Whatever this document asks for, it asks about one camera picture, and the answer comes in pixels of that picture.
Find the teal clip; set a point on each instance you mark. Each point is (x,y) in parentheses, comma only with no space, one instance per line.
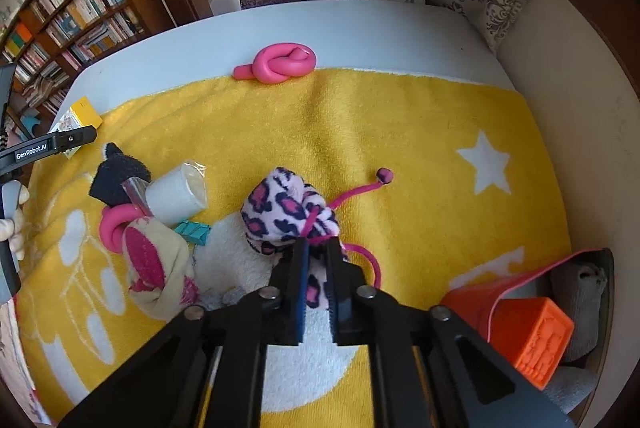
(192,232)

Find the cream and pink sock bundle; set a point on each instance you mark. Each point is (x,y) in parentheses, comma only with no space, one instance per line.
(155,268)

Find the pink knotted tube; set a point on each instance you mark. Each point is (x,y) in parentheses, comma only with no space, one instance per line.
(280,63)

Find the red patterned quilt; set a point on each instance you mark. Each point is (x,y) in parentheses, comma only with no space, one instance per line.
(10,358)

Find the plastic-wrapped white roll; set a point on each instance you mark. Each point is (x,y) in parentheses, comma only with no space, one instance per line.
(175,198)

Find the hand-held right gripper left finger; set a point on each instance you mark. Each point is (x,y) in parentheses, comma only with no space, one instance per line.
(300,293)

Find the dark orange embossed cube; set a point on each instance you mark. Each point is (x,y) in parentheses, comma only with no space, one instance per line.
(537,338)

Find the person's left hand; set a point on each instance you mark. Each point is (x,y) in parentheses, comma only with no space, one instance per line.
(6,228)

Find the grey bed sheet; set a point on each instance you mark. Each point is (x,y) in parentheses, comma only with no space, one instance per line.
(400,38)

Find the grey and black sock roll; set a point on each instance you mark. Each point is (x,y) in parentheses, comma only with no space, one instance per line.
(577,303)

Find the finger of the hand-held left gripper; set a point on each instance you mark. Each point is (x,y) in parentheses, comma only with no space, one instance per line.
(60,142)

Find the small yellow medicine box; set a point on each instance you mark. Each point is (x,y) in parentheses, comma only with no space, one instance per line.
(75,121)

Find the red cardboard box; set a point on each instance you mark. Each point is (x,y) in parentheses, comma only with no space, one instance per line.
(470,303)

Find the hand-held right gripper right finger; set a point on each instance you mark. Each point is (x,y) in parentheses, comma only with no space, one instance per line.
(342,303)

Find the pink leopard print sock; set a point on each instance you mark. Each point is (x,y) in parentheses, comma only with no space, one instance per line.
(285,213)

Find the yellow and white printed blanket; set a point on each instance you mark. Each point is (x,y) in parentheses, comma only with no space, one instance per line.
(400,158)

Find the blue stool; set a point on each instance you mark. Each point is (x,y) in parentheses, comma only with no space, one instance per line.
(34,124)

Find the wooden bookshelf with books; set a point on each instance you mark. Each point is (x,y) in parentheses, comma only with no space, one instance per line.
(70,8)

